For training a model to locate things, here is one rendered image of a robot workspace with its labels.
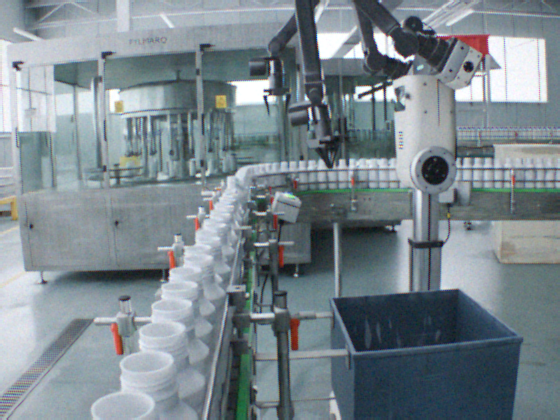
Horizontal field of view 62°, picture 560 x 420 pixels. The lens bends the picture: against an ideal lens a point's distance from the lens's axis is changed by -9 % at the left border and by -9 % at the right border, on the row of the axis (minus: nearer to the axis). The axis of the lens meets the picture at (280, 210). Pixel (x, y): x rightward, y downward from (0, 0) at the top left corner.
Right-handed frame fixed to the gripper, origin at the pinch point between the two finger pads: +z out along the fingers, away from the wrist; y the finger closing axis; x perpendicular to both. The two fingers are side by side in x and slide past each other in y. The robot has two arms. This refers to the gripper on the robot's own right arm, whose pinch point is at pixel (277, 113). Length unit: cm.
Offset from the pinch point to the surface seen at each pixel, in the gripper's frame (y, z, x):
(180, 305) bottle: 15, 23, 149
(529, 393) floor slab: -124, 140, -18
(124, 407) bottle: 15, 23, 167
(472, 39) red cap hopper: -317, -128, -536
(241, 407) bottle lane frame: 10, 39, 140
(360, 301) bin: -14, 45, 85
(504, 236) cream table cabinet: -232, 115, -270
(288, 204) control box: -1.3, 30.2, 32.7
